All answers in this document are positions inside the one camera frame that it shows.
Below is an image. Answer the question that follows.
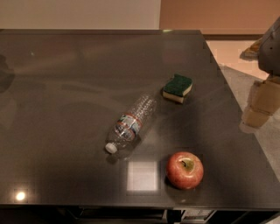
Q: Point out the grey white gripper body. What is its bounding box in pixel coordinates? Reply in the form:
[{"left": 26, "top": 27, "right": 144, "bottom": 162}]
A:
[{"left": 258, "top": 17, "right": 280, "bottom": 76}]

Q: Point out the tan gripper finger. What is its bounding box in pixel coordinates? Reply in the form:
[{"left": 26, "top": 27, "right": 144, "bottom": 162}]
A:
[{"left": 240, "top": 76, "right": 280, "bottom": 133}]

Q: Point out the clear plastic water bottle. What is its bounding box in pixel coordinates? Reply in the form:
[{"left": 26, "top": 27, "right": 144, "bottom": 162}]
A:
[{"left": 105, "top": 94, "right": 157, "bottom": 154}]

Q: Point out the green yellow sponge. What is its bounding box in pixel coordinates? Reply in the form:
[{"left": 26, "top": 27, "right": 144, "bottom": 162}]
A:
[{"left": 163, "top": 73, "right": 193, "bottom": 103}]

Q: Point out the red apple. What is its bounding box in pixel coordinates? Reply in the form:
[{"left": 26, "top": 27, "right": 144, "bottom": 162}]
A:
[{"left": 165, "top": 151, "right": 204, "bottom": 190}]

